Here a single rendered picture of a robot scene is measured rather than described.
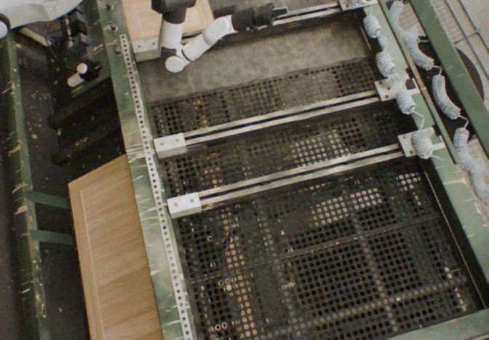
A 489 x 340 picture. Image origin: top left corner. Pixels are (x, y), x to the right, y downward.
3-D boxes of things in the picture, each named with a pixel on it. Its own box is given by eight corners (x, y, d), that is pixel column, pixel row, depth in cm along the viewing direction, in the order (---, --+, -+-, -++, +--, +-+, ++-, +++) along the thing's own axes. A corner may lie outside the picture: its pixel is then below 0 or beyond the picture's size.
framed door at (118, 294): (71, 184, 262) (68, 183, 261) (156, 139, 244) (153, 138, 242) (98, 368, 228) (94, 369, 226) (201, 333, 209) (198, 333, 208)
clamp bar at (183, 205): (167, 200, 213) (161, 179, 191) (429, 136, 230) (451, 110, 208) (172, 223, 209) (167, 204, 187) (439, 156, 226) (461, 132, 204)
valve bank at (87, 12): (36, -1, 246) (73, -27, 238) (59, 14, 258) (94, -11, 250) (48, 87, 227) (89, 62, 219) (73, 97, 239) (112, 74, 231)
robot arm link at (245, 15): (265, 10, 192) (236, 17, 197) (273, 33, 198) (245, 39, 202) (271, -5, 202) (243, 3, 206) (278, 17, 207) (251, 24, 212)
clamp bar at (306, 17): (133, 48, 243) (124, 14, 221) (367, 1, 260) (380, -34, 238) (137, 65, 239) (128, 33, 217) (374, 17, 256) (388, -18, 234)
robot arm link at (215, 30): (231, 28, 201) (206, 48, 206) (239, 26, 209) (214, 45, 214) (222, 14, 200) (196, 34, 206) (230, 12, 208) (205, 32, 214)
